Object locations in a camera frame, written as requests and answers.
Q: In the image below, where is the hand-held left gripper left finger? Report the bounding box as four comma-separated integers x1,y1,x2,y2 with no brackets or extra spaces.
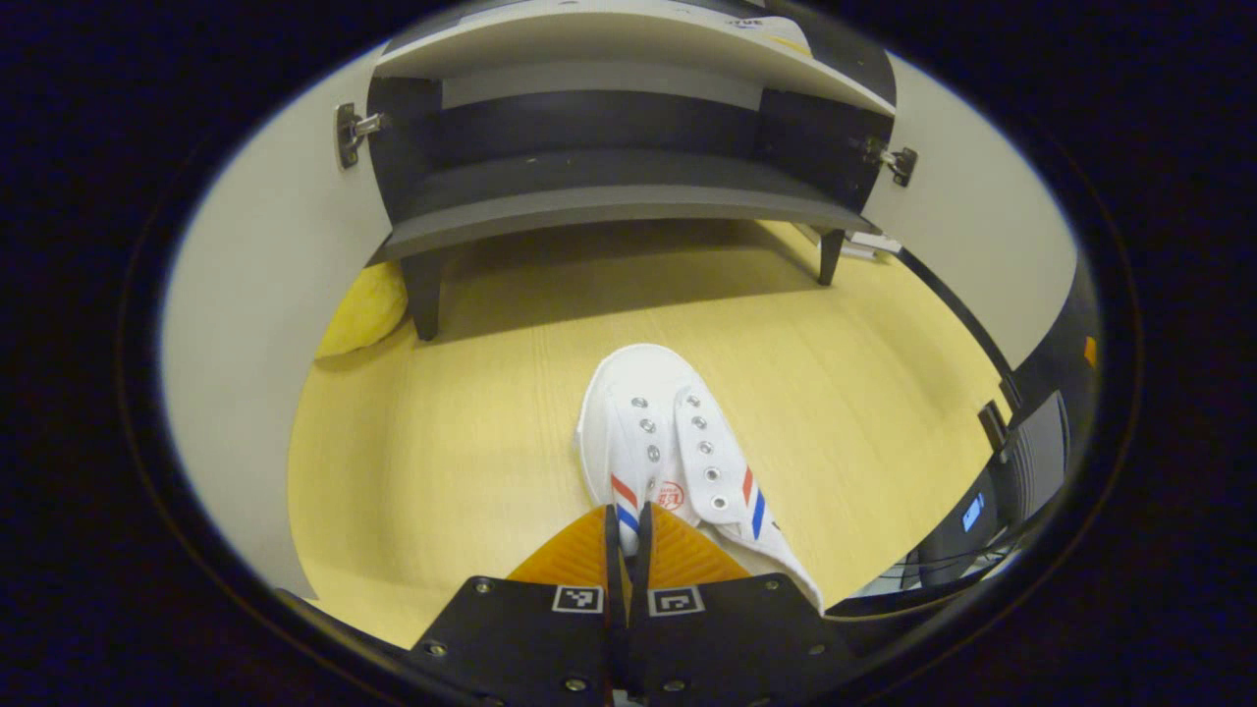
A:
412,503,629,707

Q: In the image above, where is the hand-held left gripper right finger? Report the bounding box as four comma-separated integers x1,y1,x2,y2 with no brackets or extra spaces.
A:
628,503,855,707

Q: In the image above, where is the white shoe cabinet door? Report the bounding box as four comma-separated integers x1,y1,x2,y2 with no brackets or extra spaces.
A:
864,54,1078,369
162,44,394,600

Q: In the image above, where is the white shoe cabinet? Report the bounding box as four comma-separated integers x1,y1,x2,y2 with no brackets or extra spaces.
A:
365,0,900,342

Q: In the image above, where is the yellow soft object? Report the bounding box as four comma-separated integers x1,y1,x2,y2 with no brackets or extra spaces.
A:
314,260,409,359

